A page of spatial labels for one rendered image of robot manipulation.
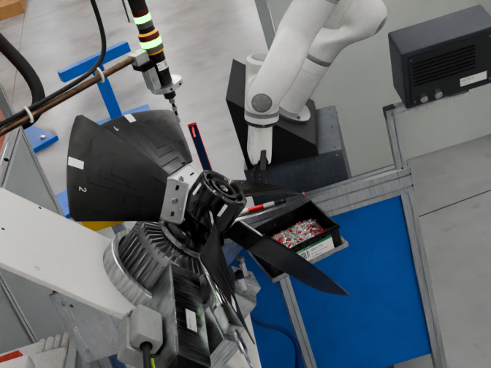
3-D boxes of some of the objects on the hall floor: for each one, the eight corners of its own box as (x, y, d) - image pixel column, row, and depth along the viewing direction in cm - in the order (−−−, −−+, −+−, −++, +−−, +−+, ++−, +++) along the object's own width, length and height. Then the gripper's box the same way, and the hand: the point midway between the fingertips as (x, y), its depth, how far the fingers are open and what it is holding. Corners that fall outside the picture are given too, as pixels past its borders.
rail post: (438, 381, 259) (400, 194, 221) (434, 373, 263) (397, 188, 224) (449, 378, 259) (413, 190, 220) (445, 370, 263) (409, 184, 224)
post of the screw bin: (335, 458, 244) (274, 265, 205) (331, 451, 247) (269, 260, 208) (343, 453, 245) (284, 260, 205) (339, 447, 247) (279, 255, 208)
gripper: (281, 128, 179) (278, 196, 187) (272, 104, 192) (268, 169, 200) (250, 129, 178) (248, 197, 186) (242, 105, 191) (240, 170, 199)
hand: (259, 176), depth 192 cm, fingers closed
